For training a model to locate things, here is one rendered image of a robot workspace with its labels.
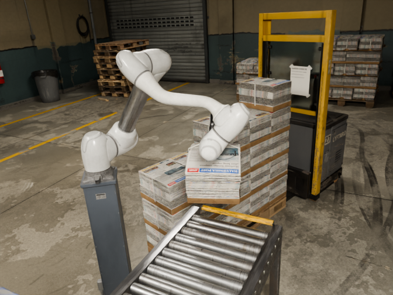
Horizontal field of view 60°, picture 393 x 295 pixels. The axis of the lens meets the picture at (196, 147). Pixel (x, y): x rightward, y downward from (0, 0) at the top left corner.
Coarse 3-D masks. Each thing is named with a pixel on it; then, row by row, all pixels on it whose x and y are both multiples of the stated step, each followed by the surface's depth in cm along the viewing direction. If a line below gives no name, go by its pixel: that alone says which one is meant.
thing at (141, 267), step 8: (192, 208) 203; (184, 216) 196; (192, 216) 196; (176, 224) 189; (184, 224) 188; (168, 232) 182; (176, 232) 182; (160, 240) 176; (168, 240) 176; (160, 248) 170; (152, 256) 165; (144, 264) 160; (136, 272) 155; (144, 272) 157; (128, 280) 150; (136, 280) 152; (120, 288) 146; (128, 288) 147
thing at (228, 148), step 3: (192, 147) 191; (195, 147) 191; (198, 147) 191; (225, 147) 189; (228, 147) 188; (231, 147) 188; (234, 147) 188; (189, 150) 187; (192, 150) 187; (195, 150) 187; (198, 150) 187; (225, 150) 185; (228, 150) 185; (231, 150) 184; (234, 150) 184; (237, 150) 184
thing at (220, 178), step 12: (192, 156) 182; (228, 156) 180; (192, 168) 174; (204, 168) 174; (216, 168) 173; (228, 168) 173; (240, 168) 173; (192, 180) 175; (204, 180) 174; (216, 180) 173; (228, 180) 172; (240, 180) 172; (192, 192) 181; (204, 192) 180; (216, 192) 179; (228, 192) 179
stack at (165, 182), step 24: (264, 144) 292; (144, 168) 253; (168, 168) 251; (264, 168) 300; (144, 192) 251; (168, 192) 226; (240, 192) 284; (264, 192) 310; (144, 216) 263; (168, 216) 237; (264, 216) 320
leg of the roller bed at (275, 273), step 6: (276, 258) 185; (276, 264) 186; (276, 270) 188; (270, 276) 191; (276, 276) 189; (270, 282) 193; (276, 282) 191; (270, 288) 194; (276, 288) 192; (270, 294) 196; (276, 294) 194
